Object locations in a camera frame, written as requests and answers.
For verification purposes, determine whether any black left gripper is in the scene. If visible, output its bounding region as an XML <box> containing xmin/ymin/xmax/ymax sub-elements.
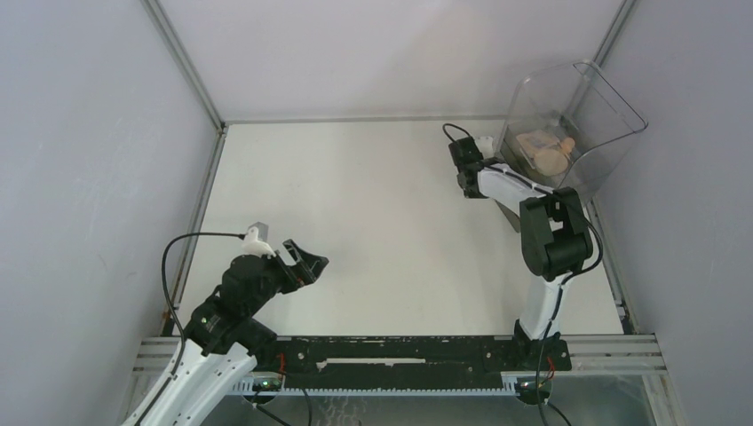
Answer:
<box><xmin>245</xmin><ymin>239</ymin><xmax>328</xmax><ymax>316</ymax></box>

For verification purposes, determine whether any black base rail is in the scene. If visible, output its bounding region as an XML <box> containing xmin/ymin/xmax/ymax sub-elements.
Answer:
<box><xmin>255</xmin><ymin>335</ymin><xmax>573</xmax><ymax>391</ymax></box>

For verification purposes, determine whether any round beige sponge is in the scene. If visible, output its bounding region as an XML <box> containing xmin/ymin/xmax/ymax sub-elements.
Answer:
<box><xmin>534</xmin><ymin>148</ymin><xmax>569</xmax><ymax>177</ymax></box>

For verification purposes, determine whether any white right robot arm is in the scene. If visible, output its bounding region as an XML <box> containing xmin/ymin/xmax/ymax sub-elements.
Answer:
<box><xmin>448</xmin><ymin>137</ymin><xmax>602</xmax><ymax>369</ymax></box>

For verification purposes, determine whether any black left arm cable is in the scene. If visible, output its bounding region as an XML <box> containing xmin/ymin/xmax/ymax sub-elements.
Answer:
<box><xmin>131</xmin><ymin>232</ymin><xmax>247</xmax><ymax>426</ymax></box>

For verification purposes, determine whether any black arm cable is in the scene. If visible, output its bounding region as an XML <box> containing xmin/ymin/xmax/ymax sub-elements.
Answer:
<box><xmin>131</xmin><ymin>232</ymin><xmax>247</xmax><ymax>426</ymax></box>
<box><xmin>442</xmin><ymin>123</ymin><xmax>606</xmax><ymax>426</ymax></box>

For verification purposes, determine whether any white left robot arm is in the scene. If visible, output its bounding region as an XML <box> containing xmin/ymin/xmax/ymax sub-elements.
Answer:
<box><xmin>124</xmin><ymin>240</ymin><xmax>329</xmax><ymax>425</ymax></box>

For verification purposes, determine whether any clear acrylic makeup organizer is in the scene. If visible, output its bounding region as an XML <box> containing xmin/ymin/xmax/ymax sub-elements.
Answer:
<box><xmin>495</xmin><ymin>59</ymin><xmax>648</xmax><ymax>206</ymax></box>

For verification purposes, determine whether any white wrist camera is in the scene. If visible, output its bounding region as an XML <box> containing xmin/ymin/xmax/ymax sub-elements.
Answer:
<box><xmin>242</xmin><ymin>222</ymin><xmax>276</xmax><ymax>257</ymax></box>
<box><xmin>474</xmin><ymin>136</ymin><xmax>495</xmax><ymax>159</ymax></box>

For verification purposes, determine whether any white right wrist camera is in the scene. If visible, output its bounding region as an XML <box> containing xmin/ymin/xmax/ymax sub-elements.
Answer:
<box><xmin>474</xmin><ymin>136</ymin><xmax>495</xmax><ymax>159</ymax></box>

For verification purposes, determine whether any beige beauty blender sponge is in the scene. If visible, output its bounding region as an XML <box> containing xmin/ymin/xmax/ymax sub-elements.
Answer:
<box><xmin>559</xmin><ymin>138</ymin><xmax>575</xmax><ymax>157</ymax></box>

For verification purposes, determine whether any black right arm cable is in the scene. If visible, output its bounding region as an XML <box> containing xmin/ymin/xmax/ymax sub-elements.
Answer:
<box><xmin>442</xmin><ymin>123</ymin><xmax>606</xmax><ymax>426</ymax></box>

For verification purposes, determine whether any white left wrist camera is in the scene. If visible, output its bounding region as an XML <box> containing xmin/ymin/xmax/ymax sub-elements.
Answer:
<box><xmin>242</xmin><ymin>222</ymin><xmax>276</xmax><ymax>257</ymax></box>

